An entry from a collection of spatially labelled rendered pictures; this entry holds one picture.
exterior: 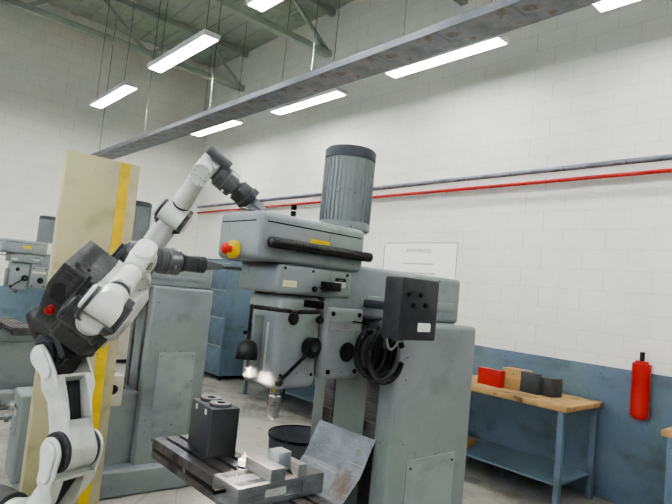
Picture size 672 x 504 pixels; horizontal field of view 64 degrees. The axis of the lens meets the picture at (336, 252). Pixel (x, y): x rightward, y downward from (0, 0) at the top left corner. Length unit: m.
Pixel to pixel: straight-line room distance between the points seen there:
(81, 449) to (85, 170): 1.75
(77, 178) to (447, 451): 2.44
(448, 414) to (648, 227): 3.75
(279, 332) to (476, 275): 4.79
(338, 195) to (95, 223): 1.80
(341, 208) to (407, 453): 0.95
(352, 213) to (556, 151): 4.40
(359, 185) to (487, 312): 4.44
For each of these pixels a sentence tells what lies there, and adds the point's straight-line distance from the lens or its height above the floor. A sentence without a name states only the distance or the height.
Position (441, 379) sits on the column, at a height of 1.35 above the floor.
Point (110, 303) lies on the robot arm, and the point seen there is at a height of 1.56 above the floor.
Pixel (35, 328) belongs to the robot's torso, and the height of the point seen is 1.41.
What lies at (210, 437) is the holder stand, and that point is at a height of 1.04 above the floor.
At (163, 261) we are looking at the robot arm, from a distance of 1.82.
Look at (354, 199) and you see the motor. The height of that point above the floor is 2.00.
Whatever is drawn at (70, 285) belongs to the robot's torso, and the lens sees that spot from 2.04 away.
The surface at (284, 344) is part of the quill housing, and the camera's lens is 1.84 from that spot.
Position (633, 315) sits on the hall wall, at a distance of 5.68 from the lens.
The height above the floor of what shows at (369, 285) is 1.69.
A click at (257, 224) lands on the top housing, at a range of 1.73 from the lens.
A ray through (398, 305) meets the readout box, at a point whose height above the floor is 1.63.
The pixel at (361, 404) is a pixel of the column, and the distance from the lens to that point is 2.18.
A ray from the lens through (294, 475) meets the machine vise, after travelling 1.97.
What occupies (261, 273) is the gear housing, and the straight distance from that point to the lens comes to 1.85.
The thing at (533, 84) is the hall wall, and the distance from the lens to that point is 6.64.
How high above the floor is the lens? 1.66
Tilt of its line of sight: 4 degrees up
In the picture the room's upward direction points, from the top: 6 degrees clockwise
